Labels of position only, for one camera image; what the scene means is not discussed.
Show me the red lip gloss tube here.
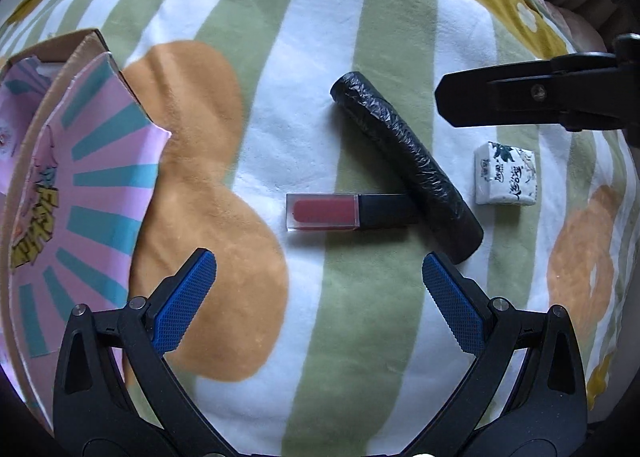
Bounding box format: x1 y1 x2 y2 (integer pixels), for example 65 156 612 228
285 194 419 232

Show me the small tissue pack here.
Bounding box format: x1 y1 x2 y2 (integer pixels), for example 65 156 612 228
474 142 538 206

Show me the floral striped blanket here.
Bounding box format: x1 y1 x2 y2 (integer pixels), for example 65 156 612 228
1 0 639 456

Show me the open cardboard box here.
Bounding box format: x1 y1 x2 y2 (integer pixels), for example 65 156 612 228
1 29 169 428

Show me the black roll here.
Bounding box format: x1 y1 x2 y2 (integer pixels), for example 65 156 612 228
330 71 484 264

